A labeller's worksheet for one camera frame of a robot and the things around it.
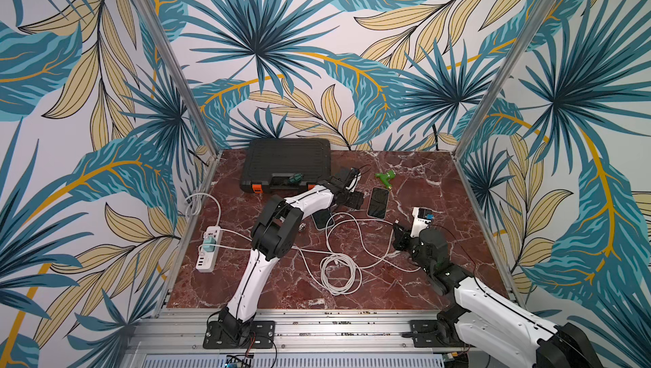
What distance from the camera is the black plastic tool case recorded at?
1023 mm

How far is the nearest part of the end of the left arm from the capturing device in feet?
2.60

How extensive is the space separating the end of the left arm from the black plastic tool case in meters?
0.15
